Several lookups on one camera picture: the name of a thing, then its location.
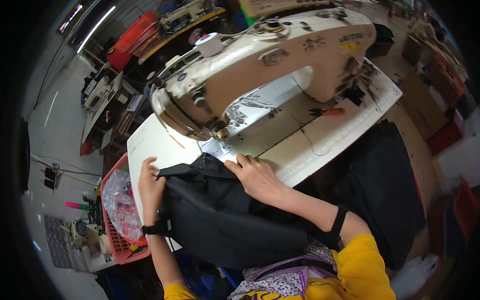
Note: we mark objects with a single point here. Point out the person's left hand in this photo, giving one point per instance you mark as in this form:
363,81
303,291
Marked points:
149,195

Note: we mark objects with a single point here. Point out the person's right hand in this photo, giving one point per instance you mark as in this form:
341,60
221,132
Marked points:
258,180

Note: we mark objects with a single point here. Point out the person's left fingers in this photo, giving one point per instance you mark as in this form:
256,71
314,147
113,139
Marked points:
150,165

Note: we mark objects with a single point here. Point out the black garment piece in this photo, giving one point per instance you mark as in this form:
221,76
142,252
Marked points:
225,225

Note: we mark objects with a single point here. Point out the clear plastic bag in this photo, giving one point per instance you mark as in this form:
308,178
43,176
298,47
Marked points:
120,202

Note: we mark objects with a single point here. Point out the wooden bench with papers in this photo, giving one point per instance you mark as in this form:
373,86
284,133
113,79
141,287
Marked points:
129,114

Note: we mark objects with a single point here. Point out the black wrist band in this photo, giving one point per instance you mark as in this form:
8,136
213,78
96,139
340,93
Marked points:
153,228

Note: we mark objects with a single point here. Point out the sewing station with cream machine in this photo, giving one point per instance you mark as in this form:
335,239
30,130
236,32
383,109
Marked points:
99,97

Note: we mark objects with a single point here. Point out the pink marker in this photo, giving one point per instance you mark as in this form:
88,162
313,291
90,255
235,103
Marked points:
74,205

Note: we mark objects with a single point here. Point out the red plastic basket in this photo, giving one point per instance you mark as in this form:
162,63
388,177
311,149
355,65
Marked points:
120,249

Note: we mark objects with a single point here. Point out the tape roll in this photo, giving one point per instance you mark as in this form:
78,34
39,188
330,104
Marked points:
105,244

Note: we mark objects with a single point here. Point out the small cream motor unit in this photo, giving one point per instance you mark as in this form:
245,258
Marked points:
81,232

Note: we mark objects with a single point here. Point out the black and red stand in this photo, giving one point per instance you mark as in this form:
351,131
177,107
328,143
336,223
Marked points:
50,178

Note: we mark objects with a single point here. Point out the grey floor mat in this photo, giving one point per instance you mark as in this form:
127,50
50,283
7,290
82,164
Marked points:
56,243

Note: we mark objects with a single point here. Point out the stack of red crates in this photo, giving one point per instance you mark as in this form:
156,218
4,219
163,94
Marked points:
131,41

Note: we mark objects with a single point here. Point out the blue plastic crate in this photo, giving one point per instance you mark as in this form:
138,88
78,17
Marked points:
202,281

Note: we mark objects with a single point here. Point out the white thread spool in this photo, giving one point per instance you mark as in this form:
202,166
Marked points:
209,44

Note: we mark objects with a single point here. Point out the cream industrial sewing machine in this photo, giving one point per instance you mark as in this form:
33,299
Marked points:
240,63

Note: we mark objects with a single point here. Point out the long ceiling light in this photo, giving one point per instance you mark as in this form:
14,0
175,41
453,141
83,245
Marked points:
95,30

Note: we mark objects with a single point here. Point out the yellow edged sewing table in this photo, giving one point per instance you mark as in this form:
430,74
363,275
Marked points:
183,22

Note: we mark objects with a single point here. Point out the loose thin thread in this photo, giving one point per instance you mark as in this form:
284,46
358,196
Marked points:
310,144

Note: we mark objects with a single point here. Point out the short ceiling light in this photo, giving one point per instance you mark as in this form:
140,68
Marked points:
70,18

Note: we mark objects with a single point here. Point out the large black cloth heap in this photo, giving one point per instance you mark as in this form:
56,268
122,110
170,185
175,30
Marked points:
378,187

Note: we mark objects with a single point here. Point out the person's body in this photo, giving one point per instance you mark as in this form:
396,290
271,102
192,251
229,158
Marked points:
360,270

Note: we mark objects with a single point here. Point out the black bag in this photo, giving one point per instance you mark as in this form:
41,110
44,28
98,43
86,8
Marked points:
382,39

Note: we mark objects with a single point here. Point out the white plastic bag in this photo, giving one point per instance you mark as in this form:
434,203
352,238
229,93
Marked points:
414,277

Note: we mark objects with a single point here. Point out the low red crate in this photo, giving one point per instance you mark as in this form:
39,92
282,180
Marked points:
446,137

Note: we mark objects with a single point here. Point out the cluttered storage shelf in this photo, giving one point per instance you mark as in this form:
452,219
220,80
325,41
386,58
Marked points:
438,63

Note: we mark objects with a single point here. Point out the tall red crate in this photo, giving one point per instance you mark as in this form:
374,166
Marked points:
467,210

